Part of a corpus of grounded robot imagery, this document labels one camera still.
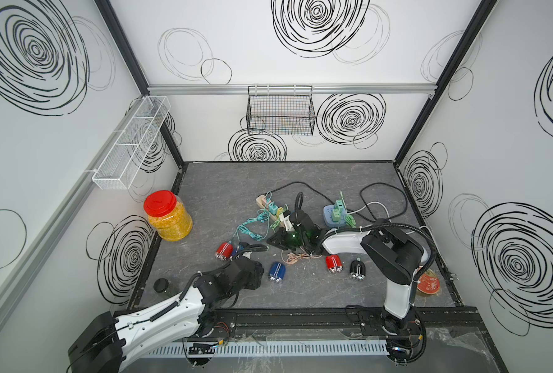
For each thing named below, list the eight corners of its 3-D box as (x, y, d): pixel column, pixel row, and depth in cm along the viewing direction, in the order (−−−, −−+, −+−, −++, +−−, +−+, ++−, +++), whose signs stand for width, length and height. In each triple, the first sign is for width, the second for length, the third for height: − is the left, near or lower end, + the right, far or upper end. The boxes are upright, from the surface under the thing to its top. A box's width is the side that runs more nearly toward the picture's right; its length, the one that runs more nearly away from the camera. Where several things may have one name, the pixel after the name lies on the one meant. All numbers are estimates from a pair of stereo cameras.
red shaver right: (327, 273, 86) (329, 270, 84) (325, 258, 90) (327, 255, 87) (341, 273, 86) (343, 270, 84) (339, 258, 90) (341, 255, 87)
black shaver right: (349, 278, 85) (352, 275, 83) (349, 261, 89) (352, 258, 86) (363, 280, 85) (365, 277, 82) (362, 264, 89) (365, 260, 86)
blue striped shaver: (269, 281, 83) (268, 279, 82) (269, 263, 88) (269, 261, 86) (286, 281, 83) (286, 279, 82) (285, 264, 88) (286, 261, 86)
